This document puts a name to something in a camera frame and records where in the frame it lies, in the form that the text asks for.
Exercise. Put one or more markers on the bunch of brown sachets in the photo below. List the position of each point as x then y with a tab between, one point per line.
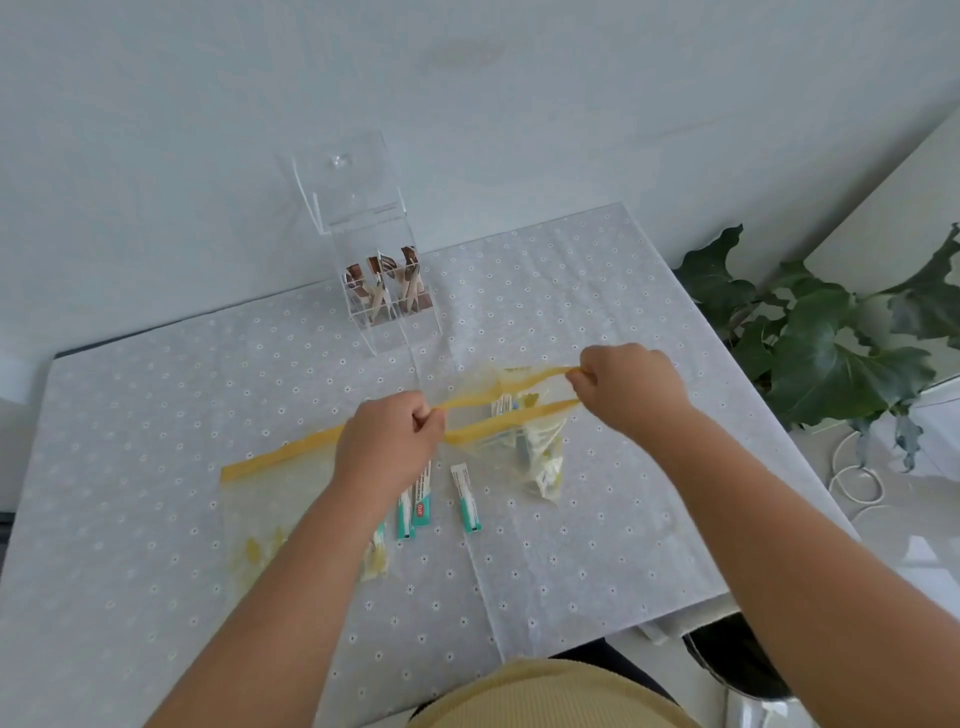
390	289

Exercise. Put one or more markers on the person's right hand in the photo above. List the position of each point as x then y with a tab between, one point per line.
637	390

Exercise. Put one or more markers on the white dotted tablecloth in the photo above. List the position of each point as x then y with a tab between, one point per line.
585	300

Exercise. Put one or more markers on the yellow-zip plastic bag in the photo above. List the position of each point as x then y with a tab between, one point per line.
517	420
277	510

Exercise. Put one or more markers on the person's left hand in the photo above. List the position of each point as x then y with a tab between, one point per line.
379	454

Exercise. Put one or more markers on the dark trousers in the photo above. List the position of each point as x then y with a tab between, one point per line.
607	660

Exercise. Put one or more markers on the person's right thumb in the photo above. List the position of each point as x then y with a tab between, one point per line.
591	369

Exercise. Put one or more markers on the green leafy plant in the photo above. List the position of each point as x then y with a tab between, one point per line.
825	352

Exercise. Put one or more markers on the black stool seat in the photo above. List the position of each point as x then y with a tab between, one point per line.
739	660

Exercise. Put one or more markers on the person's left thumb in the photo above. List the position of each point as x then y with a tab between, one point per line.
421	412

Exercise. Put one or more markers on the person's left forearm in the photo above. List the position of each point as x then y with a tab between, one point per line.
270	622

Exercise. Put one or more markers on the flat yellow-zip plastic bag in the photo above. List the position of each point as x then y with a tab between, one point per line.
277	510

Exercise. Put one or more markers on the clear acrylic box with lid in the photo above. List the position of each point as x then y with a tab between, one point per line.
375	247

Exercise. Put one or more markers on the pale yellow shirt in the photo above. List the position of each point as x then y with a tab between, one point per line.
547	697

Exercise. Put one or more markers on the person's right forearm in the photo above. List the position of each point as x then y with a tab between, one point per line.
795	585

